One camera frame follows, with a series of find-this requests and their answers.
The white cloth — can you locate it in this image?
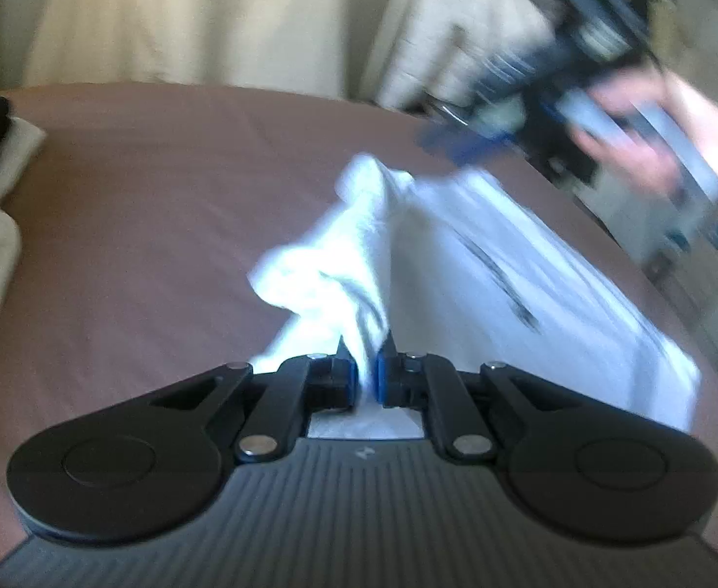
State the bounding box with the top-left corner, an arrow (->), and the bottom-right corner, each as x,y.
0,115 -> 48,209

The person's right forearm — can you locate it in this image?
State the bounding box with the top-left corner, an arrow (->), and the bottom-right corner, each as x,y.
665,70 -> 718,206

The person's right hand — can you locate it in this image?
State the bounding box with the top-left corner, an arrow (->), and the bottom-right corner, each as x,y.
576,67 -> 686,196

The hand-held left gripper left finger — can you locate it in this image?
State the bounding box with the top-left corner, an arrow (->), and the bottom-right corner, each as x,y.
151,337 -> 360,462

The cream curtain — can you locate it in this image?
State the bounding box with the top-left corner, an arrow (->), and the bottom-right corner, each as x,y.
22,0 -> 397,99

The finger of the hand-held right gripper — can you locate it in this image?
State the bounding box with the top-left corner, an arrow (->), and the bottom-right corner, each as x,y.
417,119 -> 519,168

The white padded jacket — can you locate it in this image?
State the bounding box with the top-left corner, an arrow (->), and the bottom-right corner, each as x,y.
380,0 -> 559,112

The white t-shirt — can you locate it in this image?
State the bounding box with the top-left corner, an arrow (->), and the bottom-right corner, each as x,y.
249,153 -> 703,442

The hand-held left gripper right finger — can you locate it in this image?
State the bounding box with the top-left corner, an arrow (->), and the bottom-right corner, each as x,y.
376,332 -> 580,460

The blurred white furniture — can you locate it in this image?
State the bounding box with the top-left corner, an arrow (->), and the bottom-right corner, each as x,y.
573,162 -> 718,338

